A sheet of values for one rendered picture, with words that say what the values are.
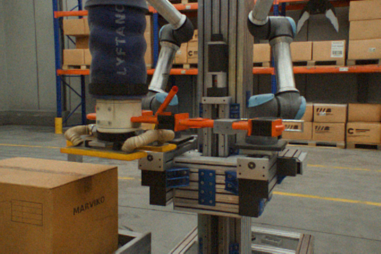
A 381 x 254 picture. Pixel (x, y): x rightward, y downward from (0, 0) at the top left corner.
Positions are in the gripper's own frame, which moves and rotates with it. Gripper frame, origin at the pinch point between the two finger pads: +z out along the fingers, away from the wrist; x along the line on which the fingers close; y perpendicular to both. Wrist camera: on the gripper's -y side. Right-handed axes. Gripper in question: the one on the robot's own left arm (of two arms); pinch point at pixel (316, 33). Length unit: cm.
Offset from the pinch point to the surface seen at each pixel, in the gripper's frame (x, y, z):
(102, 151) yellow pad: 69, -49, 44
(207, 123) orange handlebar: 30, -46, 33
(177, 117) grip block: 42, -45, 31
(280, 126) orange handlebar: 6, -49, 32
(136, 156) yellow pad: 55, -50, 45
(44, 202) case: 90, -55, 63
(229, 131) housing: 22, -48, 35
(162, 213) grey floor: 157, 191, 152
